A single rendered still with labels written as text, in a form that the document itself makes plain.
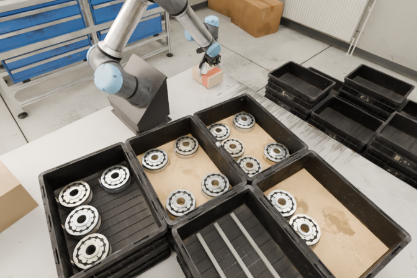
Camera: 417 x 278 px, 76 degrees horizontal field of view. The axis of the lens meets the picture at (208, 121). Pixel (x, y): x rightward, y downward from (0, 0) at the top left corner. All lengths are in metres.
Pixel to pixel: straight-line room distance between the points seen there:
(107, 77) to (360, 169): 1.20
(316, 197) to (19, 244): 1.09
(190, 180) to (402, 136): 1.47
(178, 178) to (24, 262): 0.59
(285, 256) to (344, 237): 0.21
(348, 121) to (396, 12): 1.81
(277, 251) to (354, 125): 1.40
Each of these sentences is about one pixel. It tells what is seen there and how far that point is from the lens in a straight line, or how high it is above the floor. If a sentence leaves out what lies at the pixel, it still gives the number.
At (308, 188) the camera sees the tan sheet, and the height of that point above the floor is 0.83.
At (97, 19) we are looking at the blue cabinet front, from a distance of 2.79.
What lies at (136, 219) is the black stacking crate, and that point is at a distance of 0.99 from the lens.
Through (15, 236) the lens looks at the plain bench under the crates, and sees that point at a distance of 1.28.
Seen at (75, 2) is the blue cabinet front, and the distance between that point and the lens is 2.67.
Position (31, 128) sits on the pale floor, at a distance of 2.79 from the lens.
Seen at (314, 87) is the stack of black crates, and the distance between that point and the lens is 2.21.
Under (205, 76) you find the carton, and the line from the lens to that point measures 1.61.
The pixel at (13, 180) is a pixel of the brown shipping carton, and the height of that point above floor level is 0.86.
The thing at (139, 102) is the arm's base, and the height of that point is 0.90.
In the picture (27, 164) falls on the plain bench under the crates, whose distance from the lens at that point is 1.47.
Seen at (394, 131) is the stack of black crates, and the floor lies 0.49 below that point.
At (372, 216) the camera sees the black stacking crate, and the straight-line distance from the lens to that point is 1.06.
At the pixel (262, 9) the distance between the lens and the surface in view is 3.74.
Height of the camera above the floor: 1.70
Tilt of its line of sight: 44 degrees down
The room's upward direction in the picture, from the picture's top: 2 degrees clockwise
